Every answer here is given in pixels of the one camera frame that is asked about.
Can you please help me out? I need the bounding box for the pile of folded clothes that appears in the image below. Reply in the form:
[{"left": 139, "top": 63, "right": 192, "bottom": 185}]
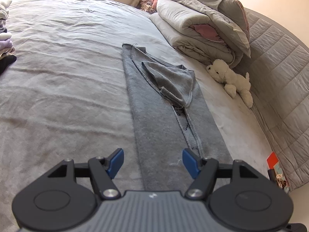
[{"left": 0, "top": 0, "right": 17, "bottom": 75}]

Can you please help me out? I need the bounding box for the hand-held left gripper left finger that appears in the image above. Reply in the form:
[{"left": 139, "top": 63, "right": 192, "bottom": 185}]
[{"left": 47, "top": 148, "right": 125, "bottom": 200}]

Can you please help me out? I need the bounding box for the grey knitted sweater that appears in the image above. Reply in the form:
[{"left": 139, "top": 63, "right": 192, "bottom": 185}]
[{"left": 121, "top": 43, "right": 233, "bottom": 191}]

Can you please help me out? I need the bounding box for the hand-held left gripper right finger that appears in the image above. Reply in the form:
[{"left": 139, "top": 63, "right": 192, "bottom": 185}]
[{"left": 182, "top": 148, "right": 268, "bottom": 200}]

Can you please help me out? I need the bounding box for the quilted grey headboard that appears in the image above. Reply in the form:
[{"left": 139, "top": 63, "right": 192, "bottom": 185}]
[{"left": 244, "top": 7, "right": 309, "bottom": 194}]

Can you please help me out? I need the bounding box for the white plush dog toy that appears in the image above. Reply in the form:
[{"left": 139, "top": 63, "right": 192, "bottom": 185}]
[{"left": 206, "top": 59, "right": 254, "bottom": 109}]

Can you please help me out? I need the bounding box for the heap of pink clothes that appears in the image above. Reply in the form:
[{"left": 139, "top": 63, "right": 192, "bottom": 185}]
[{"left": 140, "top": 0, "right": 167, "bottom": 14}]

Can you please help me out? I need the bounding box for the orange box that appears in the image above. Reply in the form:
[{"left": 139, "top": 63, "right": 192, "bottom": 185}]
[{"left": 266, "top": 151, "right": 280, "bottom": 170}]

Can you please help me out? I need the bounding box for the folded grey comforter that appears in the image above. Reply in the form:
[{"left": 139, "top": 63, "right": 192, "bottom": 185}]
[{"left": 150, "top": 0, "right": 244, "bottom": 67}]

